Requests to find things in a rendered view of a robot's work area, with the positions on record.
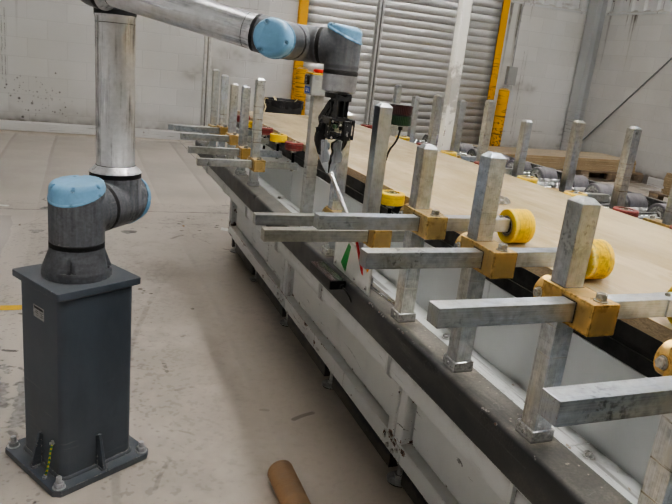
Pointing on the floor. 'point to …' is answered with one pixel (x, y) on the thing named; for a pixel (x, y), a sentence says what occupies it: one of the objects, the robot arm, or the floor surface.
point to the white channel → (454, 74)
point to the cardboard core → (286, 483)
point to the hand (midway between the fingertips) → (327, 167)
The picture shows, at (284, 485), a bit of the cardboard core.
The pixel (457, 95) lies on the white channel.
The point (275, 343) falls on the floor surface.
